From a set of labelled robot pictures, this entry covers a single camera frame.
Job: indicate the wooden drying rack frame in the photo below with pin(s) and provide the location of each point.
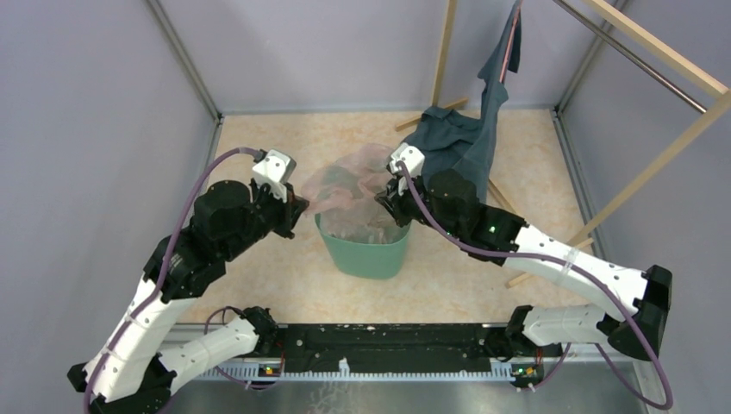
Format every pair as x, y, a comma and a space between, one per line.
618, 121

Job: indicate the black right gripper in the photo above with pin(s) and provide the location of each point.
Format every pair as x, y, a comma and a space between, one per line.
394, 202

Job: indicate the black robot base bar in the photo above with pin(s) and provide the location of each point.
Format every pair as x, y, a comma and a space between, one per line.
396, 348

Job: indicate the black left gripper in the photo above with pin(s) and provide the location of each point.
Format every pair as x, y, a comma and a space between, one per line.
290, 210

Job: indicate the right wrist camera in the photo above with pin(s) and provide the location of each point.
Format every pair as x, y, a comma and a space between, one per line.
405, 159

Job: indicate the pink translucent trash bag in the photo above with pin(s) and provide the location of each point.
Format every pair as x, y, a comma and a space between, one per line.
342, 195

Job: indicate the white cable duct strip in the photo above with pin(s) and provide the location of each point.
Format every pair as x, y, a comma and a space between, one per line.
252, 372

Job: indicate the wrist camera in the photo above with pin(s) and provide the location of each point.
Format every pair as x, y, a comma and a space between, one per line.
405, 159
275, 170

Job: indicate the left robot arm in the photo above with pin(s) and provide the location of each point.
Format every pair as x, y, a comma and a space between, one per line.
132, 373

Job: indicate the green plastic trash bin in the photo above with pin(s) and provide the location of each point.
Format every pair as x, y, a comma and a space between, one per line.
366, 260

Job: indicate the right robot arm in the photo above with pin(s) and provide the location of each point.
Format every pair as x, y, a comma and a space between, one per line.
628, 308

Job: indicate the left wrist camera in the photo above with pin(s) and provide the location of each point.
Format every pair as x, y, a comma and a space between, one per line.
275, 170

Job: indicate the dark blue-grey cloth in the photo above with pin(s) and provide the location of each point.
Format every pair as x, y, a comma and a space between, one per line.
449, 139

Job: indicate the metal rod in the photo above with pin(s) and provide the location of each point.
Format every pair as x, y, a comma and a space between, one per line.
606, 38

